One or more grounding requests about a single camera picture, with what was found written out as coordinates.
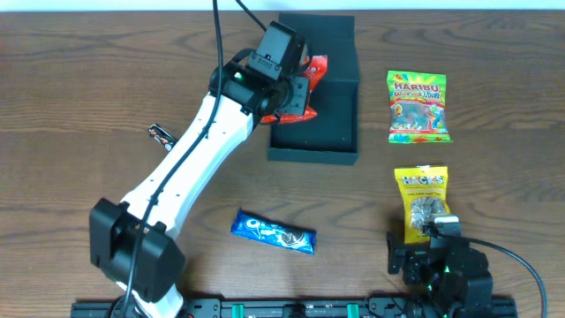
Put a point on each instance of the red snack bag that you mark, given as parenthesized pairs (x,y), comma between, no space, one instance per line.
(295,107)

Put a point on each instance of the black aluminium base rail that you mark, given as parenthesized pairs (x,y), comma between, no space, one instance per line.
(373,307)

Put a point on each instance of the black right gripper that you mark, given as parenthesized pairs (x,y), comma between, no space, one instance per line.
(395,253)

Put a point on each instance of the blue Oreo cookie pack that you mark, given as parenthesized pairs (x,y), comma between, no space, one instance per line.
(257,228)

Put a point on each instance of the yellow Hacks candy bag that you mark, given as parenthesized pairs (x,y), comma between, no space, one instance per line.
(424,193)

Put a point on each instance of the small black candy bar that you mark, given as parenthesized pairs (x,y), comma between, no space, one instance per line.
(158,133)

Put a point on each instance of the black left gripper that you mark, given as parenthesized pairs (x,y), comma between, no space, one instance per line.
(300,94)

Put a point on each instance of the black open gift box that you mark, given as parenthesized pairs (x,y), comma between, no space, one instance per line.
(332,136)

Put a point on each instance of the green Haribo gummy bag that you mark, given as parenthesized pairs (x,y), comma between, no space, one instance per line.
(417,107)

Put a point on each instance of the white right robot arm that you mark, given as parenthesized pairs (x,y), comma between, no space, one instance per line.
(455,276)

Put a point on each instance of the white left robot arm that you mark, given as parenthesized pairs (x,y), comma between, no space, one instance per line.
(133,242)

